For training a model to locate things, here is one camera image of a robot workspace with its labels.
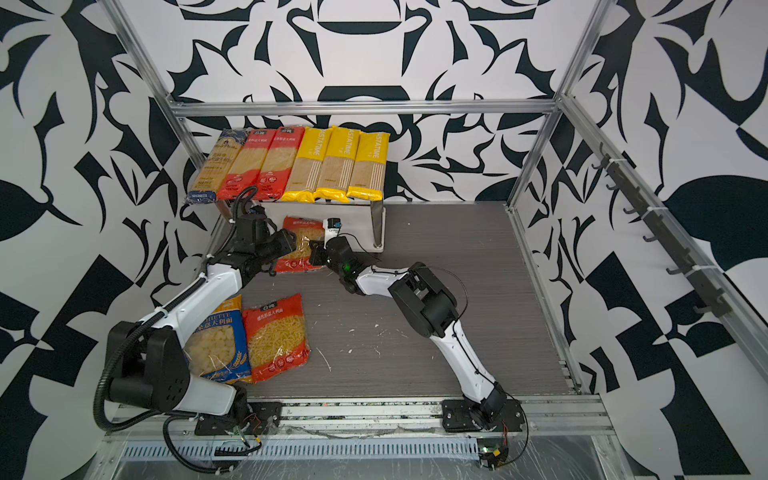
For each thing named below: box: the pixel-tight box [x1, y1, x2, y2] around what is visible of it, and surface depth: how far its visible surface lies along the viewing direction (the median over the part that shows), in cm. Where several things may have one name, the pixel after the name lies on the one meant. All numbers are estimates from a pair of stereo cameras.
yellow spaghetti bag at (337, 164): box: [313, 126, 361, 203], surface depth 81 cm
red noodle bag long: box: [253, 126, 305, 201], surface depth 81 cm
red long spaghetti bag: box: [217, 129, 276, 201], surface depth 81 cm
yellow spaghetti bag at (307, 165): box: [282, 126, 333, 203], surface depth 79 cm
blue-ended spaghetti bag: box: [186, 128, 249, 204], surface depth 80 cm
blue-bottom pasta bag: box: [183, 295, 252, 384], surface depth 83 cm
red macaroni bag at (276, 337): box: [242, 293, 310, 384], surface depth 86 cm
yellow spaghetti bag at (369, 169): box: [346, 132, 391, 202], surface depth 80 cm
